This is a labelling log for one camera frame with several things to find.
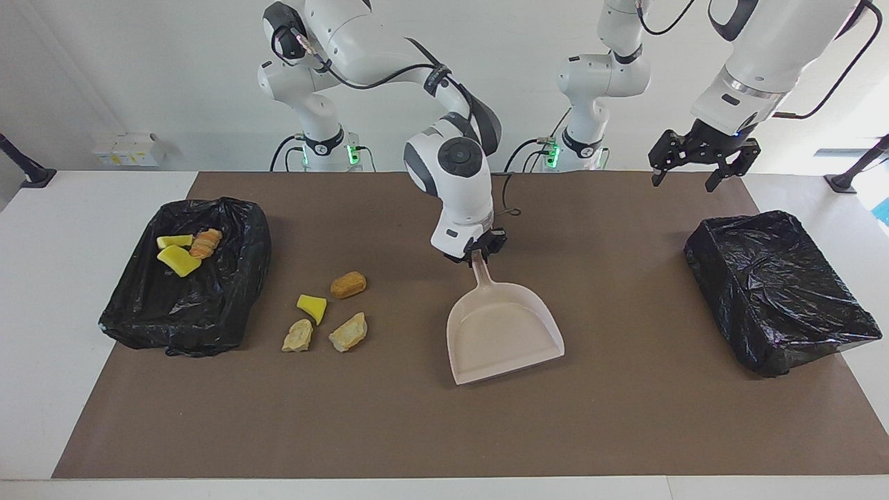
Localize beige plastic dustpan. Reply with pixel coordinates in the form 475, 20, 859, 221
446, 249, 565, 386

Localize brown sponge piece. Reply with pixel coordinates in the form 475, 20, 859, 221
330, 271, 368, 300

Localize white wall outlet box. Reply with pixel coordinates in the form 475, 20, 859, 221
92, 133, 166, 167

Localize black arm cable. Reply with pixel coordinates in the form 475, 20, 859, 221
274, 24, 522, 217
635, 0, 884, 120

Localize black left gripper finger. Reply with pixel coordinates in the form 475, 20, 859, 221
649, 131, 685, 187
706, 139, 761, 193

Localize yellow sponge wedge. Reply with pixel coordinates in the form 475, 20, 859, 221
297, 294, 328, 326

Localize pale beige sponge chunk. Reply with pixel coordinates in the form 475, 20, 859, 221
281, 318, 315, 353
328, 312, 369, 353
189, 228, 223, 260

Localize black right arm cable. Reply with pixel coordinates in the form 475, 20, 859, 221
274, 24, 522, 217

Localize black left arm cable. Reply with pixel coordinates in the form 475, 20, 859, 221
635, 0, 884, 120

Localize bin lined with black bag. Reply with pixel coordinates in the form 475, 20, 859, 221
683, 210, 883, 378
98, 197, 272, 358

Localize black angled stand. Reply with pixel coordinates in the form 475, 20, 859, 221
824, 134, 889, 194
0, 133, 58, 189

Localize yellow sponge block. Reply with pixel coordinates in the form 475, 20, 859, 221
157, 245, 202, 278

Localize brown table mat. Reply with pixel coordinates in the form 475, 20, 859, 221
52, 172, 889, 480

